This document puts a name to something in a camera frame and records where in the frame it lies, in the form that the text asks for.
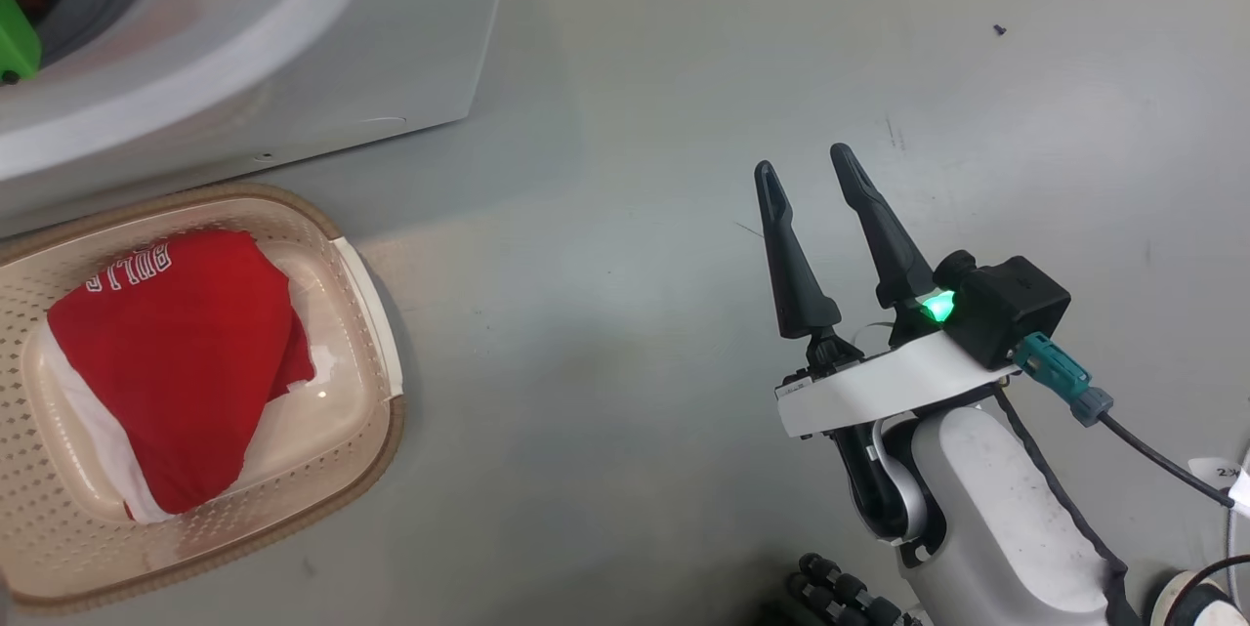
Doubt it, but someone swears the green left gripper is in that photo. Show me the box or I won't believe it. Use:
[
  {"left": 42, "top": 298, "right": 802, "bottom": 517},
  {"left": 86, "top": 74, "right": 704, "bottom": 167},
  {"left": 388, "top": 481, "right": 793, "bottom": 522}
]
[{"left": 0, "top": 0, "right": 43, "bottom": 86}]

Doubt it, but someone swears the red and white jersey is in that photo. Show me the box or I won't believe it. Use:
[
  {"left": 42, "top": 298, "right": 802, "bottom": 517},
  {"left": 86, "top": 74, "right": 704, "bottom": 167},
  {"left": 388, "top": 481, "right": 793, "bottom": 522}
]
[{"left": 46, "top": 228, "right": 317, "bottom": 525}]

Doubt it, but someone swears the cream perforated laundry basket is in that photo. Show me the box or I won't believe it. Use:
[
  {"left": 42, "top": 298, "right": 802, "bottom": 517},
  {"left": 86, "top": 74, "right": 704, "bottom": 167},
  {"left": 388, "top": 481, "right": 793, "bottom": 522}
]
[{"left": 0, "top": 181, "right": 407, "bottom": 618}]

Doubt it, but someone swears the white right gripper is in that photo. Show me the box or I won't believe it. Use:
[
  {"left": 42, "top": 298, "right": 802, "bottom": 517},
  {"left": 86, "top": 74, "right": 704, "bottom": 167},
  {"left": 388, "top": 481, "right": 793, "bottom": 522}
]
[{"left": 753, "top": 142, "right": 1022, "bottom": 440}]

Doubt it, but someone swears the white washing machine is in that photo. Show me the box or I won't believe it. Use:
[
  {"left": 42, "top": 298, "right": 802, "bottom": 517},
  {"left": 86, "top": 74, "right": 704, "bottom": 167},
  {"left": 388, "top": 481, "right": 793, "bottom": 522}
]
[{"left": 0, "top": 0, "right": 520, "bottom": 238}]

